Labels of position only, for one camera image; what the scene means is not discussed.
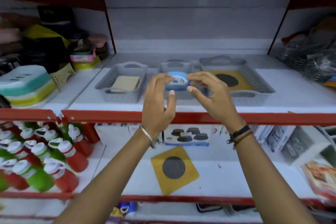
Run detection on person's left hand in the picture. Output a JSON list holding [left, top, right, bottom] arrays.
[[141, 73, 177, 138]]

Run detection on person's right hand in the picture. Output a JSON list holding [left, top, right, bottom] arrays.
[[187, 71, 246, 133]]

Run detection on blue round box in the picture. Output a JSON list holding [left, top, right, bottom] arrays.
[[165, 71, 190, 91]]

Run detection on person's left forearm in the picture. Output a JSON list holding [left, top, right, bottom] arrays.
[[52, 130, 158, 224]]

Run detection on person's right forearm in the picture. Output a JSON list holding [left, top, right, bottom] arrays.
[[232, 130, 320, 224]]

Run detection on box with black discs picture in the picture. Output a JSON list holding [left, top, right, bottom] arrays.
[[164, 125, 212, 147]]

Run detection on narrow grey perforated basket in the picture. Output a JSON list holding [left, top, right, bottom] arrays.
[[157, 59, 200, 100]]

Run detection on yellow mat with black circle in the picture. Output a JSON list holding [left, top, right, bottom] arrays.
[[207, 70, 254, 92], [151, 146, 200, 195]]

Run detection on beige flat pad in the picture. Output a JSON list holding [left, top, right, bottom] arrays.
[[110, 75, 141, 94]]

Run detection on small grey perforated basket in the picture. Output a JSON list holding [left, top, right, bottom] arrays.
[[95, 61, 149, 104]]

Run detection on large grey perforated basket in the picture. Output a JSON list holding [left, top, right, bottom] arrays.
[[199, 55, 276, 107]]

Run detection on black and brown wristbands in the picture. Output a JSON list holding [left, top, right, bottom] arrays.
[[226, 125, 254, 150]]

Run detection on white cardboard box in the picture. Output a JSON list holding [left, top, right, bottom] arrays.
[[94, 123, 143, 146]]

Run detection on red metal shelf rack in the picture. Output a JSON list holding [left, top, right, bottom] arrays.
[[0, 0, 336, 224]]

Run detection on white box with blue print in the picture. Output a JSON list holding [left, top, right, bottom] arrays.
[[265, 125, 297, 153]]

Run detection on pink and yellow container stack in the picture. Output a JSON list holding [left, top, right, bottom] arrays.
[[69, 45, 102, 72]]

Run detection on beige perforated plastic basket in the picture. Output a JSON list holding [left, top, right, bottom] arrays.
[[49, 62, 76, 88]]

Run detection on black flat items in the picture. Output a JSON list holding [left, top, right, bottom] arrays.
[[196, 203, 256, 216]]

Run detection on colourful small packets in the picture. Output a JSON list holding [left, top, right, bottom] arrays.
[[109, 201, 138, 224]]

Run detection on pile of bagged metal utensils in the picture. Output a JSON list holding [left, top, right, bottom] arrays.
[[270, 14, 336, 88]]

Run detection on white and grey box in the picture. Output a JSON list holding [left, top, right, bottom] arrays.
[[281, 126, 332, 167]]

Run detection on pile of dark bags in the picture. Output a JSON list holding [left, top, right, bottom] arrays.
[[0, 5, 71, 75]]

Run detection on group of red and green bottles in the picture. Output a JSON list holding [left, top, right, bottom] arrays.
[[0, 121, 101, 193]]

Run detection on teal and yellow lidded container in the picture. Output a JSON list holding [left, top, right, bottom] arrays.
[[0, 65, 59, 108]]

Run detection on colourful printed packet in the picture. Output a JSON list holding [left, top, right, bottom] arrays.
[[300, 160, 336, 206]]

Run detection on silver metal bracelet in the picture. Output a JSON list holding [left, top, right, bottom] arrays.
[[139, 125, 157, 150]]

